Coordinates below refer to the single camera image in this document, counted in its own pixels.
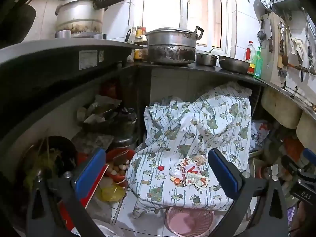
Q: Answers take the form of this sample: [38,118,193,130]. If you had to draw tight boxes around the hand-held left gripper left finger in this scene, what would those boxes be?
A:
[26,148,107,237]

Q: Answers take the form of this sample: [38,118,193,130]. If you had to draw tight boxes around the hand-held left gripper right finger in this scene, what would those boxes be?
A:
[207,148,290,237]

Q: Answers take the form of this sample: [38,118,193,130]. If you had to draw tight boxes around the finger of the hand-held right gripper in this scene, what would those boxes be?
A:
[281,148,316,185]

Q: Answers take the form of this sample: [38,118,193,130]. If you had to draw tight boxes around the red and white snack wrapper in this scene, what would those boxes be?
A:
[178,158,201,181]

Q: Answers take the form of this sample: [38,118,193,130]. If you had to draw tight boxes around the white tissue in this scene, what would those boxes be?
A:
[169,165,183,178]

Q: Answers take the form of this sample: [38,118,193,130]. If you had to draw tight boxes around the pink perforated plastic basket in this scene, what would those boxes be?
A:
[166,206,215,237]

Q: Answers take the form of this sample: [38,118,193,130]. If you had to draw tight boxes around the red flat box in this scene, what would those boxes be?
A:
[62,162,109,228]

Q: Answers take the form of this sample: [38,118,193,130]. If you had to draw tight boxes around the yellow plastic bag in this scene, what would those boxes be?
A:
[96,184,126,203]

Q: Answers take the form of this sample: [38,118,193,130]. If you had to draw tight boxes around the pile of eggs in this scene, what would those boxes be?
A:
[108,159,130,177]

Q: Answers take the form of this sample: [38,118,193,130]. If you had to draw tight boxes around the crumpled brown paper scrap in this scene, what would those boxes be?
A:
[190,154,205,165]

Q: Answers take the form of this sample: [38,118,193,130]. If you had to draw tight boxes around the red basin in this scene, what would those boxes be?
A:
[106,149,136,187]

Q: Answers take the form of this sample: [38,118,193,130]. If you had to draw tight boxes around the black pot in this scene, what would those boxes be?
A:
[25,136,77,178]

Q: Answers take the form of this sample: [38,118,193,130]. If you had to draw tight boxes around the green leafy vegetable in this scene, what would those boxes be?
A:
[24,150,63,186]

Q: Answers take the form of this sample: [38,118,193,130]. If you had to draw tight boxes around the white printed plastic bag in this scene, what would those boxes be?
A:
[250,120,271,151]

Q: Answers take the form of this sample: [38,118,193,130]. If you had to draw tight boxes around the cartoon printed cloth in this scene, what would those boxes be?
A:
[125,81,253,219]

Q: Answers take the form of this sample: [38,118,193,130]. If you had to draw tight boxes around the beige sink basin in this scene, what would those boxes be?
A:
[261,87,303,129]

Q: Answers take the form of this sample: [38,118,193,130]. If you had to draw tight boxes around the black kettle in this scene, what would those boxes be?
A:
[109,107,139,149]

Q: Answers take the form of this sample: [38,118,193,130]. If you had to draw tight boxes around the wooden spoon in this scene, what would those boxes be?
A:
[281,25,289,66]

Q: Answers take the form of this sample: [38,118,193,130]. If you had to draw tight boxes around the green dish soap bottle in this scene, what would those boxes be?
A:
[254,46,264,79]

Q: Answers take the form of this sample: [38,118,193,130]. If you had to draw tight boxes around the wooden cutting board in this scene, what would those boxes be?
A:
[259,12,287,86]

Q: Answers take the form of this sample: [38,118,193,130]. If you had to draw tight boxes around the white rag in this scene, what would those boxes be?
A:
[291,38,307,55]

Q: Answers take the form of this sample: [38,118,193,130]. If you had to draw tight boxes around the steel frying pan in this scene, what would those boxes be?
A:
[218,56,251,75]

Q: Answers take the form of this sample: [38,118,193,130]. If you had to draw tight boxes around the oil bottle with red cap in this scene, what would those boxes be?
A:
[246,41,257,76]

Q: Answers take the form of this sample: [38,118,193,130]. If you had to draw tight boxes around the small steel saucepan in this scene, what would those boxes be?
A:
[196,51,219,67]

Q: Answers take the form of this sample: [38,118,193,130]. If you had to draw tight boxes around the black gas stove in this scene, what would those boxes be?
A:
[0,38,136,99]

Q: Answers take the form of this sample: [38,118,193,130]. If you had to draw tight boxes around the black hanging ladle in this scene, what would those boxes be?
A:
[257,21,266,41]

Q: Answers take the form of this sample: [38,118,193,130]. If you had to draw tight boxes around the steel stockpot with lid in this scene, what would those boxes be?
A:
[144,26,205,66]

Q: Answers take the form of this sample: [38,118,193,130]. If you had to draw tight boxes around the dark sauce bottle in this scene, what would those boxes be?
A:
[134,26,144,46]

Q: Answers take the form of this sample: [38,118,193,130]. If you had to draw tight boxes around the large aluminium pressure cooker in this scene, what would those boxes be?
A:
[55,0,129,34]

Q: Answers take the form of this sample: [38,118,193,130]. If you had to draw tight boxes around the black wok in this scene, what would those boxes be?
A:
[14,3,37,44]

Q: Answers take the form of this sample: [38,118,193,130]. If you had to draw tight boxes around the window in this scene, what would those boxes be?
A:
[143,0,228,49]

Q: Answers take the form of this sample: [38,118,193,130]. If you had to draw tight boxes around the rusty utensil rail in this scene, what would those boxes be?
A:
[286,63,316,75]

